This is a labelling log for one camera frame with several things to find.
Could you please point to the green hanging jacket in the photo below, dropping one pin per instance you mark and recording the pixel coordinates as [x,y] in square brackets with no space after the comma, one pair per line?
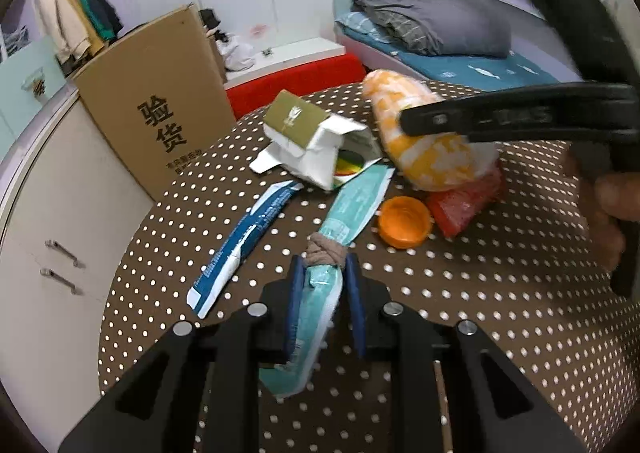
[92,8]

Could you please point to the white clothes pile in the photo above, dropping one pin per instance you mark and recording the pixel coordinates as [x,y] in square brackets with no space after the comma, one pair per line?
[239,55]

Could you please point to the red bench white top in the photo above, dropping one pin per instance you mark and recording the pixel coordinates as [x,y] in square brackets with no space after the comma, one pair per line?
[300,78]

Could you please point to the black hanging jacket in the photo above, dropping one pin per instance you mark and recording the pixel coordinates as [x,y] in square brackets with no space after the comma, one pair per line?
[111,13]

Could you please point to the cream hanging jacket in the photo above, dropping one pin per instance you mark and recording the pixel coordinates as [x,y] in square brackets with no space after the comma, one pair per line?
[55,13]

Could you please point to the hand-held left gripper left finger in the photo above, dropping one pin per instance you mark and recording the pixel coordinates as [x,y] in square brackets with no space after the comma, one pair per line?
[296,305]

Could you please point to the grey quilt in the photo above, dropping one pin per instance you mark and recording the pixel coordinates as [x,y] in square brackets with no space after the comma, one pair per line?
[450,18]

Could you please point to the orange plastic cap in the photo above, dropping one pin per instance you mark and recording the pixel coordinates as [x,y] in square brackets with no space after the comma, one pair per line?
[402,223]

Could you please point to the teal fish print mattress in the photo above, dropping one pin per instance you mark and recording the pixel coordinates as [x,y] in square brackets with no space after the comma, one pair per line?
[475,68]

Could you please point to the pink flower sticker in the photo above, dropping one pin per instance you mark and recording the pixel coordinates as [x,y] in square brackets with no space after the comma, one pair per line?
[258,29]

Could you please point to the brown cardboard box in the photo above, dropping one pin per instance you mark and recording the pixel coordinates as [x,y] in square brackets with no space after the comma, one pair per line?
[140,83]

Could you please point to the teal plastic packet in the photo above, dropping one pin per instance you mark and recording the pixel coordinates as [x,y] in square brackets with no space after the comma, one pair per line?
[350,203]

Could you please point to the teal pillow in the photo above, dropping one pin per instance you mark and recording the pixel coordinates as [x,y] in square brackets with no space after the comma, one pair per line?
[357,25]

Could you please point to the olive white paper carton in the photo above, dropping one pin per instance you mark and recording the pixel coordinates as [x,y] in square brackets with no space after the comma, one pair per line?
[295,118]

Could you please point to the white low cabinet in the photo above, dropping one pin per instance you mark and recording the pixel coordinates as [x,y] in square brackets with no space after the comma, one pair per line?
[60,213]

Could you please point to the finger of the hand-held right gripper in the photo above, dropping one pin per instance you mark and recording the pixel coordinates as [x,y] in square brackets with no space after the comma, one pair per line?
[500,115]

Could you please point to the brown dotted tablecloth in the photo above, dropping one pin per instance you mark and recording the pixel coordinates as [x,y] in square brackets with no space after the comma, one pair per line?
[500,283]

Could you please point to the person's right hand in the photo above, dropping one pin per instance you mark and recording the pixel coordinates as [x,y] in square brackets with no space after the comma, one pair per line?
[612,200]

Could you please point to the brown knotted band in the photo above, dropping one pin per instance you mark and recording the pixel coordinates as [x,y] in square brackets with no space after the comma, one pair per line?
[325,249]

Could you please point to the black clothes pile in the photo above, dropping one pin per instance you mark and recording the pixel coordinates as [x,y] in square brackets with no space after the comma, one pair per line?
[210,20]

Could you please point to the red plastic packet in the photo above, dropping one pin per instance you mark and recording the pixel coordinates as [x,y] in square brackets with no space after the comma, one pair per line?
[460,205]

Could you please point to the yellow white patterned packet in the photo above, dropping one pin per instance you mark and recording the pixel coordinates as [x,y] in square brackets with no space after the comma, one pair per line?
[430,158]

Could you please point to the blue white long packet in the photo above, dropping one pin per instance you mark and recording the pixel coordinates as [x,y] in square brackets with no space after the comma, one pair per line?
[235,253]

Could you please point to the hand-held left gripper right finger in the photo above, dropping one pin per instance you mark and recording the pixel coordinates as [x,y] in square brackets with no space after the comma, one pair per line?
[356,305]

